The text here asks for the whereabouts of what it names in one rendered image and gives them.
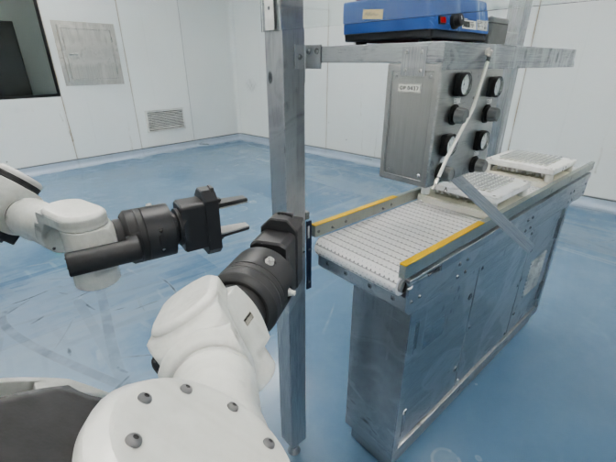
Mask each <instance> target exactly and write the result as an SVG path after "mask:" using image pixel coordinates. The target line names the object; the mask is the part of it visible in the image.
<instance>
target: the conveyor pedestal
mask: <svg viewBox="0 0 616 462"><path fill-rule="evenodd" d="M567 208H568V206H566V208H564V209H563V210H561V211H559V212H558V213H556V214H554V215H553V216H551V217H550V218H549V219H547V220H546V221H544V222H543V223H541V224H540V225H539V226H537V227H536V228H535V229H534V230H533V231H531V232H530V233H527V234H526V235H525V236H526V237H527V238H528V239H529V240H530V241H531V242H532V243H534V245H535V247H534V248H533V249H532V250H531V251H530V252H529V253H528V252H526V251H525V250H524V249H523V248H522V247H520V246H519V245H518V244H517V243H516V242H515V243H513V244H511V245H510V246H508V247H506V248H505V249H503V250H502V251H501V252H500V253H499V254H497V255H496V256H494V257H493V258H491V259H489V260H488V261H487V262H485V263H484V264H482V265H481V266H479V267H478V268H476V269H475V270H473V271H472V272H470V273H469V274H468V275H467V276H465V277H464V278H462V279H461V280H459V281H458V282H456V283H455V284H453V285H452V286H450V288H449V289H448V290H446V291H444V292H443V293H441V294H438V295H437V296H436V297H434V298H433V299H432V300H431V301H430V302H429V303H427V304H426V305H423V306H422V307H420V308H419V309H417V310H416V311H414V312H413V313H411V314H410V315H408V314H406V313H405V312H403V311H401V310H399V309H397V308H395V307H394V306H392V305H390V304H388V303H386V302H384V301H383V300H381V299H379V298H377V297H376V296H374V295H372V294H370V293H368V292H366V291H364V290H362V289H360V288H359V287H357V286H356V285H353V301H352V316H351V332H350V348H349V363H348V379H347V396H346V423H347V424H348V425H349V426H351V427H352V429H351V435H352V436H353V437H354V438H355V439H356V440H357V441H358V442H359V443H360V444H361V445H363V446H364V447H365V448H366V449H367V450H368V451H369V452H370V454H371V455H373V456H374V457H375V458H376V459H377V460H378V461H379V462H395V461H396V460H397V459H398V458H399V457H400V456H401V455H402V454H403V453H404V452H405V451H406V450H407V448H408V447H409V446H410V445H411V444H412V443H413V442H414V441H415V440H416V439H417V438H418V437H419V436H420V435H421V434H422V433H423V432H424V430H425V429H426V428H427V427H428V426H429V425H430V424H431V423H432V422H433V421H434V420H435V419H436V418H437V417H438V416H439V415H440V414H441V413H442V411H443V410H444V409H445V408H446V407H447V406H448V405H449V404H450V403H451V402H452V401H453V400H454V399H455V398H456V397H457V396H458V395H459V393H460V392H461V391H462V390H463V389H465V388H466V386H467V385H468V384H469V383H470V382H471V381H472V380H473V379H474V378H476V377H477V375H478V374H479V373H480V372H481V371H482V370H483V369H484V368H485V367H486V366H487V365H488V364H489V363H490V362H491V361H492V360H493V359H494V357H495V356H496V355H497V354H498V353H499V352H500V351H501V350H502V349H503V348H504V347H505V346H506V345H507V344H508V343H509V342H510V341H511V340H512V338H513V337H514V336H515V335H516V334H517V333H518V332H519V331H520V330H521V329H522V328H523V327H524V326H525V325H526V324H527V323H528V321H529V318H530V317H531V316H532V315H533V314H534V313H535V312H536V310H537V307H538V303H539V301H540V298H541V295H542V291H543V288H544V286H545V280H546V277H547V274H548V271H549V268H550V265H551V262H552V258H553V256H554V253H555V250H556V244H557V241H558V238H559V235H560V232H561V229H562V225H563V223H564V220H565V216H566V213H567Z"/></svg>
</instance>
